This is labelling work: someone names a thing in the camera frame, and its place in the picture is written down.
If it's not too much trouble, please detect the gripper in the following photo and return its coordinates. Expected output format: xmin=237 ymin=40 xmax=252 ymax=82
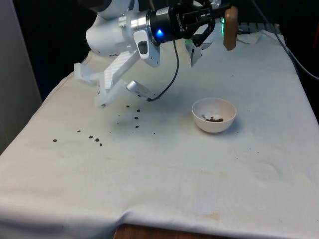
xmin=146 ymin=3 xmax=232 ymax=48

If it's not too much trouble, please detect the brown cup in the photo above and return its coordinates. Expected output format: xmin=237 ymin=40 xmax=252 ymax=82
xmin=223 ymin=5 xmax=239 ymax=52

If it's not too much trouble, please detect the white bowl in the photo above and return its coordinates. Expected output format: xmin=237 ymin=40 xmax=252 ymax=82
xmin=191 ymin=97 xmax=237 ymax=134

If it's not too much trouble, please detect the black cable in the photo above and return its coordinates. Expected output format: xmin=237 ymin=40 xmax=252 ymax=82
xmin=146 ymin=39 xmax=180 ymax=102
xmin=250 ymin=0 xmax=319 ymax=81

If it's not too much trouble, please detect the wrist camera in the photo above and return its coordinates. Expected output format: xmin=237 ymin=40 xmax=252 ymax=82
xmin=125 ymin=79 xmax=157 ymax=99

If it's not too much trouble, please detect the white printed camera bracket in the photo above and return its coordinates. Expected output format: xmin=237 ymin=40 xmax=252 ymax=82
xmin=74 ymin=49 xmax=139 ymax=109

